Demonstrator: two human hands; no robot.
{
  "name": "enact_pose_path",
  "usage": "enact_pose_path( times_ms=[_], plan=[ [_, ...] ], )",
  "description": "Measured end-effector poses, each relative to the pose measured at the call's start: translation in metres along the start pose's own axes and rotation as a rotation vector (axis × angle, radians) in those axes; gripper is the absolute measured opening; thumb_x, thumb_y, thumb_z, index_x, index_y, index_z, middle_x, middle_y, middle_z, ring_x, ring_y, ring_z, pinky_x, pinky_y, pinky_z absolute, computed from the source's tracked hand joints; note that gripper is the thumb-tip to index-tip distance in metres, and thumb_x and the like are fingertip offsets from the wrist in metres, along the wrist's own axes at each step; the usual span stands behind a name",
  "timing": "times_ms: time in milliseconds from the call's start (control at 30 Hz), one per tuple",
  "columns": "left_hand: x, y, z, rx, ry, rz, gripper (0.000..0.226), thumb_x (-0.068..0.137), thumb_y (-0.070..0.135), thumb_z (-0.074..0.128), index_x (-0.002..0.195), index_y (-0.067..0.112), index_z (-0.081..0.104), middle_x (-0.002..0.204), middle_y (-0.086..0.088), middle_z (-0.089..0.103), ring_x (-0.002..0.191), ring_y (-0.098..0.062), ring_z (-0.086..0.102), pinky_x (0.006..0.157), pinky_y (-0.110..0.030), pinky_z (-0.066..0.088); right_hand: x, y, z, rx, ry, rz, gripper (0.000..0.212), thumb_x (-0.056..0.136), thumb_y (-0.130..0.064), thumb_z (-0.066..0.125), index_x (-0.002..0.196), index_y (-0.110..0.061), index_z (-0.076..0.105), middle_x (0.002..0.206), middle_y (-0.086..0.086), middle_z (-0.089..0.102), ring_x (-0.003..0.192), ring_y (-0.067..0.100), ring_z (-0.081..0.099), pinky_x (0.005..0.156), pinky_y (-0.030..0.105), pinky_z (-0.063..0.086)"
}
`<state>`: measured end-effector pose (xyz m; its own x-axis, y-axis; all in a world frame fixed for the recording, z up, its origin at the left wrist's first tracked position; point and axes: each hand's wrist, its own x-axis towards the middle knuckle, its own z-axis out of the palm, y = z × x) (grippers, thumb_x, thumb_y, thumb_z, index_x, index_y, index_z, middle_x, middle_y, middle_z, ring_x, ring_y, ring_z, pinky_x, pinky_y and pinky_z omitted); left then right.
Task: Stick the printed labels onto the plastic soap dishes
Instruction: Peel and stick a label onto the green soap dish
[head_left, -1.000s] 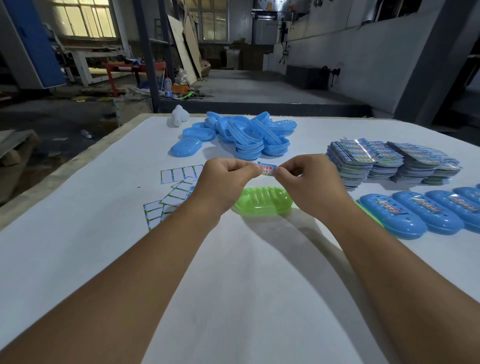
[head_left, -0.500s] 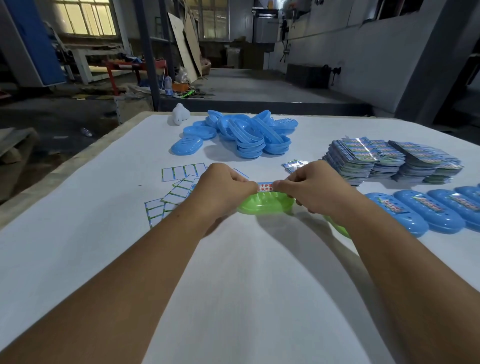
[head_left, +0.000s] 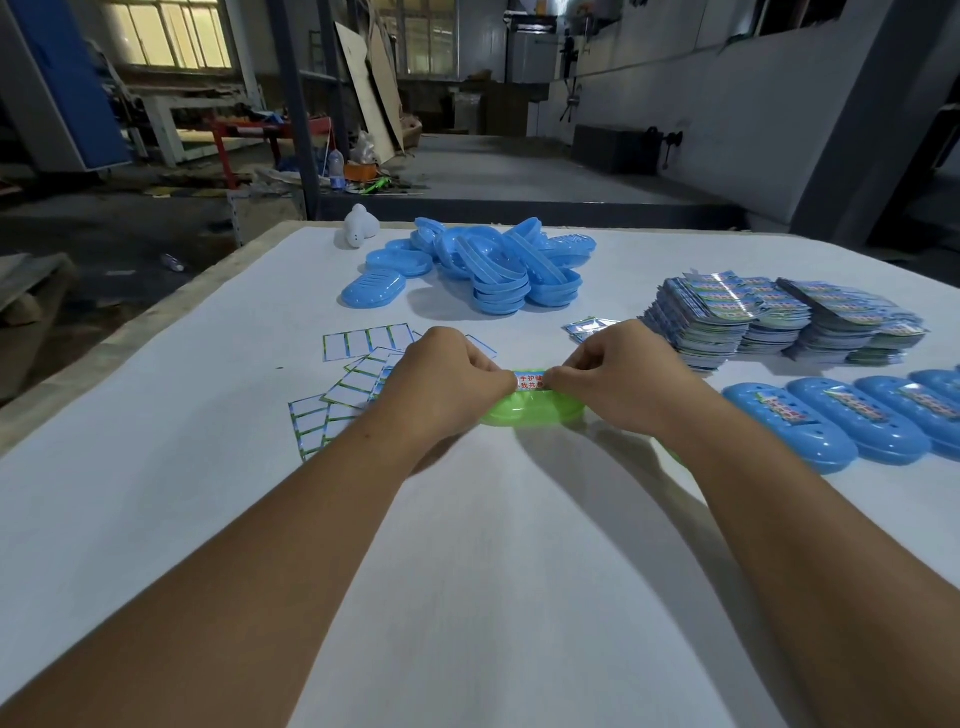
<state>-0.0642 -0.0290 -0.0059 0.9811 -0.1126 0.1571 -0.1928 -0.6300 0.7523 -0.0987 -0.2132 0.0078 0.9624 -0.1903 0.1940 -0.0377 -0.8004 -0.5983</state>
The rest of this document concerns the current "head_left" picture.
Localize person's left hand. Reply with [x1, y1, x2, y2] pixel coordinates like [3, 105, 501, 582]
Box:
[373, 326, 519, 474]

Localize person's right hand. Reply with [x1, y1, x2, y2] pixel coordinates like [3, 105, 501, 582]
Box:
[543, 320, 710, 444]

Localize glossy sticker sheets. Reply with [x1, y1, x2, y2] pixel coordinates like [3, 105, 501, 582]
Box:
[562, 316, 622, 345]

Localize stacks of colourful sticker sheets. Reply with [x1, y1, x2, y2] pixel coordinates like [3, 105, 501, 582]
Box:
[643, 271, 928, 374]

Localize pile of blue soap dishes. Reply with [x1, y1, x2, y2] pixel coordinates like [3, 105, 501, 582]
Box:
[341, 217, 598, 316]

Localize person's left forearm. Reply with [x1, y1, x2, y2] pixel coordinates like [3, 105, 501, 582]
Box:
[0, 427, 429, 728]

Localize person's right forearm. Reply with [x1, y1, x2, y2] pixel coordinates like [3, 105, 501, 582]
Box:
[656, 393, 960, 728]

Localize black box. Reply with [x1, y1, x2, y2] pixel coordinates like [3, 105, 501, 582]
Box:
[572, 125, 663, 175]

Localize small white plastic figure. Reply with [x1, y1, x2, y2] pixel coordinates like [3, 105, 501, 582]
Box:
[343, 203, 381, 249]

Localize pale wooden crate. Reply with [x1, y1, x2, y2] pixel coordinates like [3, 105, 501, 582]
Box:
[227, 189, 307, 247]

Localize pale leaning plywood board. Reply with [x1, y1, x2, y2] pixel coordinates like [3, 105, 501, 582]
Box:
[335, 22, 397, 165]

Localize brown leaning board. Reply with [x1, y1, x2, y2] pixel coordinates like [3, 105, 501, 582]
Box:
[367, 18, 406, 151]

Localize red metal table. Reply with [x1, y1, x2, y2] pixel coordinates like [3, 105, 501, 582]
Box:
[208, 116, 334, 189]

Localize silver machine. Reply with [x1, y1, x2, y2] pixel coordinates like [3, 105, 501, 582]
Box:
[503, 0, 579, 85]

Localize grey slanted pillar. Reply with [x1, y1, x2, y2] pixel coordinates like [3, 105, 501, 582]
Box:
[788, 0, 960, 245]

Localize wide window with grid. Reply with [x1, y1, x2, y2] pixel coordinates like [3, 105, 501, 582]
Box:
[374, 0, 459, 79]

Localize wooden pallet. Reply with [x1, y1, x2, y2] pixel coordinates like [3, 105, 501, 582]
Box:
[0, 252, 76, 328]

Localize large bright window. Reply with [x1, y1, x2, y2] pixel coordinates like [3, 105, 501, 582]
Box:
[104, 0, 234, 70]

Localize blue and white machine cabinet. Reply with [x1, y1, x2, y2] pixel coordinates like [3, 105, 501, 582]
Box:
[3, 0, 133, 172]

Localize thick dark steel post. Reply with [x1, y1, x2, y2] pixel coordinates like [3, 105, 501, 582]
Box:
[267, 0, 324, 221]

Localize thin dark steel post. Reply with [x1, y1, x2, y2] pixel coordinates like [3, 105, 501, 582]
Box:
[316, 0, 352, 157]

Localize white metal workbench frame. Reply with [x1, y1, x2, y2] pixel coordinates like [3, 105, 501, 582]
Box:
[127, 83, 264, 168]

